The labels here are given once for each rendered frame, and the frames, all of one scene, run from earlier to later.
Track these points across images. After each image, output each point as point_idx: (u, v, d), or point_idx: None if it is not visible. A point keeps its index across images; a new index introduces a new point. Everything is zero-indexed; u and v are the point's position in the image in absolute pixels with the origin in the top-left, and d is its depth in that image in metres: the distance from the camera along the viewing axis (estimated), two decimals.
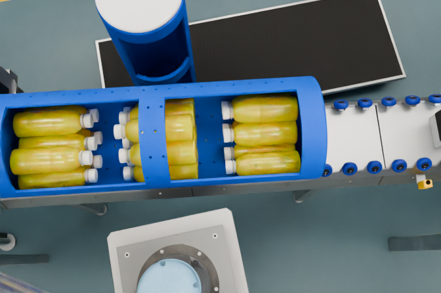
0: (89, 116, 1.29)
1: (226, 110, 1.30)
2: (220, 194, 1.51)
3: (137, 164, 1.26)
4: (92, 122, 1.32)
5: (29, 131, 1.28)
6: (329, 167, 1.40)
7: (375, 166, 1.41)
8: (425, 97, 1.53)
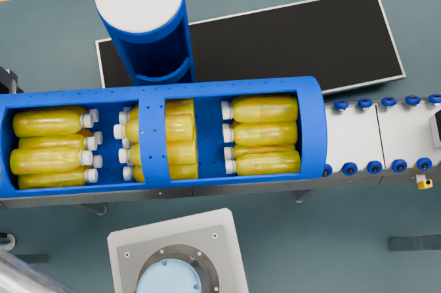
0: (89, 116, 1.29)
1: (226, 110, 1.30)
2: (220, 194, 1.51)
3: (137, 164, 1.26)
4: (92, 122, 1.32)
5: (29, 131, 1.28)
6: (329, 167, 1.40)
7: (375, 166, 1.41)
8: (425, 97, 1.53)
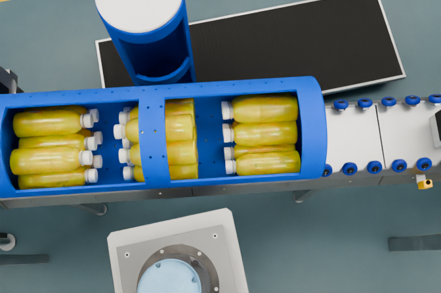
0: (89, 116, 1.29)
1: (226, 110, 1.30)
2: (220, 194, 1.51)
3: (137, 164, 1.26)
4: (92, 122, 1.32)
5: (29, 131, 1.28)
6: (329, 167, 1.40)
7: (375, 166, 1.41)
8: (425, 97, 1.53)
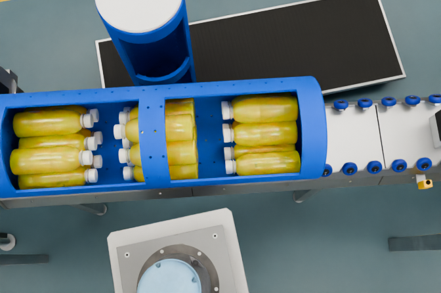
0: (89, 116, 1.29)
1: (226, 110, 1.30)
2: (220, 194, 1.51)
3: (137, 164, 1.26)
4: (92, 122, 1.32)
5: (29, 131, 1.28)
6: (329, 167, 1.40)
7: (375, 166, 1.41)
8: (425, 97, 1.53)
